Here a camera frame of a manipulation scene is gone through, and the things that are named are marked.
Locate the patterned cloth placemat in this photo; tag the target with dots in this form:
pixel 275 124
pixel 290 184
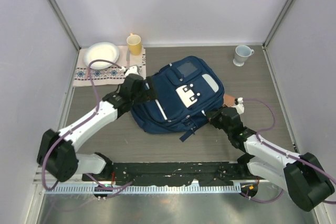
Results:
pixel 111 75

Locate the white slotted cable duct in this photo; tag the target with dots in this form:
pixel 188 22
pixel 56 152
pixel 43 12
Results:
pixel 194 188

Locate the light blue footed cup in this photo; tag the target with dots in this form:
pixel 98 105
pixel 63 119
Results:
pixel 242 53

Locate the navy blue student backpack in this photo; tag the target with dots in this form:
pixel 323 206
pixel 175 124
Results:
pixel 186 90

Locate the pink handled fork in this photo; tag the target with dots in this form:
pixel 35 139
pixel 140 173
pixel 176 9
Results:
pixel 87 73

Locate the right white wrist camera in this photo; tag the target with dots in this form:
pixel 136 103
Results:
pixel 239 105

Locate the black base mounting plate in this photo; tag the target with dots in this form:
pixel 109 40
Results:
pixel 179 174

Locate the white paper plate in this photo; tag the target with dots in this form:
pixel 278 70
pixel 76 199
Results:
pixel 101 51

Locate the yellow mug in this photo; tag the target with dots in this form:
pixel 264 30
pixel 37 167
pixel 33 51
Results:
pixel 134 44

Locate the tan leather wallet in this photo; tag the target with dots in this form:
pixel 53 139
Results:
pixel 229 100

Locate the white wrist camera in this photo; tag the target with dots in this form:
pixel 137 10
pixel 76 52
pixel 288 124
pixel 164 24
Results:
pixel 130 70
pixel 239 105

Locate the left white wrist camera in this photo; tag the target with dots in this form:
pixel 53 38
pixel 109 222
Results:
pixel 130 70

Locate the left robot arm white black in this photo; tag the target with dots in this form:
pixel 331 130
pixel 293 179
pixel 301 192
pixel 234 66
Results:
pixel 58 150

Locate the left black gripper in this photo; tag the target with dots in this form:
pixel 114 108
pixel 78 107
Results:
pixel 149 94

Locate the pink handled table knife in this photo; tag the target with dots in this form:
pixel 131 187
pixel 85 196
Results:
pixel 128 58

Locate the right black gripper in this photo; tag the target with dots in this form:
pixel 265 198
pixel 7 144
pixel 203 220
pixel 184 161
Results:
pixel 211 116

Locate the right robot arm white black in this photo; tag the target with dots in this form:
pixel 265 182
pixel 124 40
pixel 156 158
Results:
pixel 300 175

